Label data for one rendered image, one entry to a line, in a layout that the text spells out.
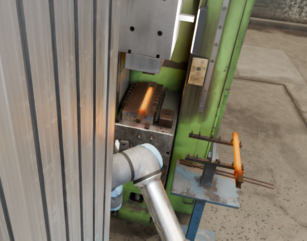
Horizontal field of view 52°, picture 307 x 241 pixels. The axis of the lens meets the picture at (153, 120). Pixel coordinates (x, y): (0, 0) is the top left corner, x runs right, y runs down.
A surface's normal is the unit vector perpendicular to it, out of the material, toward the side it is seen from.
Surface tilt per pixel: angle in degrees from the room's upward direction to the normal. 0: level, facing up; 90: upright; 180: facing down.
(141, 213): 89
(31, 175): 90
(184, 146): 90
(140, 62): 90
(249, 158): 0
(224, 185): 0
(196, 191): 0
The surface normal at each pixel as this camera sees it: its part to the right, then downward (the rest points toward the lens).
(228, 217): 0.11, -0.82
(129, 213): -0.17, 0.53
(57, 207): 0.93, 0.28
